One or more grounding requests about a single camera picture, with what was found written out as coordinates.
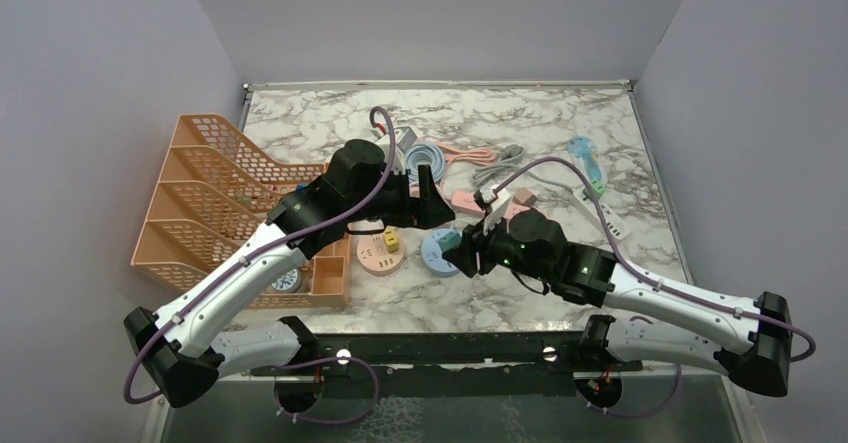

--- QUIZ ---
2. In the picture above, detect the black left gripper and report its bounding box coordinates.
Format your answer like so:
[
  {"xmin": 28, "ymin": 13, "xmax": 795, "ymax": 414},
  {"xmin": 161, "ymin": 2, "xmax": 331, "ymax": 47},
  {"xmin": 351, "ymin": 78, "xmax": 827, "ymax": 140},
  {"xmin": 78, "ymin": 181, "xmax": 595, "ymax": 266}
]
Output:
[{"xmin": 346, "ymin": 165, "xmax": 455, "ymax": 231}]

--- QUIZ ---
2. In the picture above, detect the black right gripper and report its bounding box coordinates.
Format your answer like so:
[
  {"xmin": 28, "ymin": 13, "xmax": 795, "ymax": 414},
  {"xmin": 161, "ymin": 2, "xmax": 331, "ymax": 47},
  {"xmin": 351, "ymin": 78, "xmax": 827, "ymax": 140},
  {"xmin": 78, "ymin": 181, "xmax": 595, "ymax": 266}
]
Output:
[{"xmin": 444, "ymin": 209, "xmax": 553, "ymax": 283}]

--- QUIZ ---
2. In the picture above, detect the yellow charger cube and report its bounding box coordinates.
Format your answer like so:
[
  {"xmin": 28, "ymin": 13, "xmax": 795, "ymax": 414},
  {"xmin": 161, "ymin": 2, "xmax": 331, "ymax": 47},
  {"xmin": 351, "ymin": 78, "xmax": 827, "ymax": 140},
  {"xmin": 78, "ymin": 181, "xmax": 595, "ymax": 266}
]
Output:
[{"xmin": 383, "ymin": 228, "xmax": 400, "ymax": 253}]

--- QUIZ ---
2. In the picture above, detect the teal charger cube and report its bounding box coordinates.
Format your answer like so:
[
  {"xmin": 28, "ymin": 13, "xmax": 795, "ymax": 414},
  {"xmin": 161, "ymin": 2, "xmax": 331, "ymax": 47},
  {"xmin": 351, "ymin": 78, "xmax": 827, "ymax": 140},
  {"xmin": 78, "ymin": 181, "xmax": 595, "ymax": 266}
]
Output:
[{"xmin": 437, "ymin": 230, "xmax": 462, "ymax": 253}]

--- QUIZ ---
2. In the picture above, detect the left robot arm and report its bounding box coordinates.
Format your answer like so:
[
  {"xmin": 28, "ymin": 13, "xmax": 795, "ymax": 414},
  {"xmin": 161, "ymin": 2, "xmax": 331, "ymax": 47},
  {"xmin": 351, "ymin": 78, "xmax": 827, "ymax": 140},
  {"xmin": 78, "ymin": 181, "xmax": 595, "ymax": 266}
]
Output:
[{"xmin": 123, "ymin": 139, "xmax": 455, "ymax": 408}]

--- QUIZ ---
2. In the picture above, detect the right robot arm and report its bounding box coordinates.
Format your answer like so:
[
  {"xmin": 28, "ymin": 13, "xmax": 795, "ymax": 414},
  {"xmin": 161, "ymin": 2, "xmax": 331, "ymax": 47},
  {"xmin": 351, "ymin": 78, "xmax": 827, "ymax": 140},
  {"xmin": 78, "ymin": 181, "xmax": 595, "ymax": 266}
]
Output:
[{"xmin": 438, "ymin": 210, "xmax": 792, "ymax": 397}]

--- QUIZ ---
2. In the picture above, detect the blue round power socket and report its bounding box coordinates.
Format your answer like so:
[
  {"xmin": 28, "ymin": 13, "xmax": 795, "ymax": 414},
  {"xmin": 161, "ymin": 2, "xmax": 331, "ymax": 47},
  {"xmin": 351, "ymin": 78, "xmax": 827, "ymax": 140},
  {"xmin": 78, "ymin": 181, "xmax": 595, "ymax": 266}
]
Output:
[{"xmin": 420, "ymin": 228, "xmax": 460, "ymax": 278}]

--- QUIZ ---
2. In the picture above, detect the pink power strip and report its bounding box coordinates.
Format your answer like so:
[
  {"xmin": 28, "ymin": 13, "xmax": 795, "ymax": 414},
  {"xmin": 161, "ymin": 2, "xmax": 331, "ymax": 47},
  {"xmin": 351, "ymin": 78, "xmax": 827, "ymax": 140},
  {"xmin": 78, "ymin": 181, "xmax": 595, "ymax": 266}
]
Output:
[{"xmin": 450, "ymin": 190, "xmax": 484, "ymax": 217}]

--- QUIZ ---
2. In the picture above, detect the pink round power socket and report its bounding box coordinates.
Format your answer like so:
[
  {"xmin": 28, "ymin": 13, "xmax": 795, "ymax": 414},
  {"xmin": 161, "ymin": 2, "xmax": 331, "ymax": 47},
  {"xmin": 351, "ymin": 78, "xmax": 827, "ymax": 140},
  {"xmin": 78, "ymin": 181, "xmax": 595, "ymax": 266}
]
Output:
[{"xmin": 356, "ymin": 229, "xmax": 406, "ymax": 277}]

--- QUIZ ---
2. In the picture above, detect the brown-pink charger cube upper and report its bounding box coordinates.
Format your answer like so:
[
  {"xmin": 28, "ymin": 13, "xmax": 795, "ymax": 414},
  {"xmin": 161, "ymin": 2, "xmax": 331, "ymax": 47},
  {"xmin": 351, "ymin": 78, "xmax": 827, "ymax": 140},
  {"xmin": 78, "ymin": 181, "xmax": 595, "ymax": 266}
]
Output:
[{"xmin": 513, "ymin": 187, "xmax": 538, "ymax": 207}]

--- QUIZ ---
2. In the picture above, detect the green charger on white strip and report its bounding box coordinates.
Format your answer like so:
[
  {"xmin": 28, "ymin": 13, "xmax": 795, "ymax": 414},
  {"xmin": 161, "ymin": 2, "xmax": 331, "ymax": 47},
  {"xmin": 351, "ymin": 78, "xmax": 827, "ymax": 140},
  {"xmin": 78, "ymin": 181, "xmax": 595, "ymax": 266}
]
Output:
[{"xmin": 584, "ymin": 180, "xmax": 606, "ymax": 198}]

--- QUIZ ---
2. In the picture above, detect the white power strip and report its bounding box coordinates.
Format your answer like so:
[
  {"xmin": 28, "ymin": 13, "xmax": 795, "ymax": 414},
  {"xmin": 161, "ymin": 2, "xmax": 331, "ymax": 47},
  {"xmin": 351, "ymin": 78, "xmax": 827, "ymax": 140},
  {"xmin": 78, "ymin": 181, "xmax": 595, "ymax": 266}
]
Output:
[{"xmin": 572, "ymin": 188, "xmax": 629, "ymax": 241}]

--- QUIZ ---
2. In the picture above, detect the round patterned tape tin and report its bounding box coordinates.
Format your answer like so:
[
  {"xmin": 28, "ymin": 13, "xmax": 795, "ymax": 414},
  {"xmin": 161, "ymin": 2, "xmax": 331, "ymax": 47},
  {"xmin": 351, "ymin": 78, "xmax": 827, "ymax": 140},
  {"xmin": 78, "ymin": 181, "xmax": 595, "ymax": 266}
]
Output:
[{"xmin": 270, "ymin": 269, "xmax": 304, "ymax": 294}]

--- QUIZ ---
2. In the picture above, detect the orange plastic desk organizer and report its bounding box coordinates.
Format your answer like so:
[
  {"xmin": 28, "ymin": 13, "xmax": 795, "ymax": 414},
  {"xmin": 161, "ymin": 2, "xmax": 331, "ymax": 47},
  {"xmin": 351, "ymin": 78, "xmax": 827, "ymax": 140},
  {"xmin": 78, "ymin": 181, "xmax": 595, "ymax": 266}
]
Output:
[{"xmin": 131, "ymin": 114, "xmax": 327, "ymax": 293}]

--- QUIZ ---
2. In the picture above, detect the blue coiled cable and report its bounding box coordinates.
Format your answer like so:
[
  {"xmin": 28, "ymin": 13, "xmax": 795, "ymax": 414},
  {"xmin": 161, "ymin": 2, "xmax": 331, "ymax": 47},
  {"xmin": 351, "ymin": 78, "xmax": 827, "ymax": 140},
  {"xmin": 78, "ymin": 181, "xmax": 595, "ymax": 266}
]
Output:
[{"xmin": 404, "ymin": 141, "xmax": 446, "ymax": 186}]

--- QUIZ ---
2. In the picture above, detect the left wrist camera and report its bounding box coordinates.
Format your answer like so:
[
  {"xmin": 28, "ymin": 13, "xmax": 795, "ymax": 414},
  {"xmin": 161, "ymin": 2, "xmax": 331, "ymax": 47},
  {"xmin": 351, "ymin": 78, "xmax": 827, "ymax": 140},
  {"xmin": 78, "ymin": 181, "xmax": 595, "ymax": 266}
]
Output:
[{"xmin": 372, "ymin": 126, "xmax": 418, "ymax": 154}]

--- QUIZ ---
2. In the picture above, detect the pink strip cable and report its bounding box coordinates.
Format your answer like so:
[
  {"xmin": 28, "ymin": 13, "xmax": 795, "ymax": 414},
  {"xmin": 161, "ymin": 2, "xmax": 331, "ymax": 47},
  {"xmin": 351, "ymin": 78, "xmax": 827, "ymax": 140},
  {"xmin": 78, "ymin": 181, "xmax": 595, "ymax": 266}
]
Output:
[{"xmin": 430, "ymin": 140, "xmax": 498, "ymax": 170}]

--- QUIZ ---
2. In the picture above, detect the grey bundled cable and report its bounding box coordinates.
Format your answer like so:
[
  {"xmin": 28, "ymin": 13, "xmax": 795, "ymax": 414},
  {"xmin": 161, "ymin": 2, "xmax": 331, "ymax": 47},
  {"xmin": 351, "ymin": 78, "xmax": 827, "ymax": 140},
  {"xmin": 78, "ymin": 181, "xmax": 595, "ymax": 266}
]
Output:
[{"xmin": 471, "ymin": 145, "xmax": 575, "ymax": 193}]

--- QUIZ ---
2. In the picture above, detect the black metal base rail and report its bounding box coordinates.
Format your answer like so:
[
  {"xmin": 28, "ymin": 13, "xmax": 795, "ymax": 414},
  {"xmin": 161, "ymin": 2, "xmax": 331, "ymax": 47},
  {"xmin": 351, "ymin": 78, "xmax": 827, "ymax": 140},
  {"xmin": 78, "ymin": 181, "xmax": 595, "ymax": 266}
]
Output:
[{"xmin": 158, "ymin": 330, "xmax": 644, "ymax": 398}]

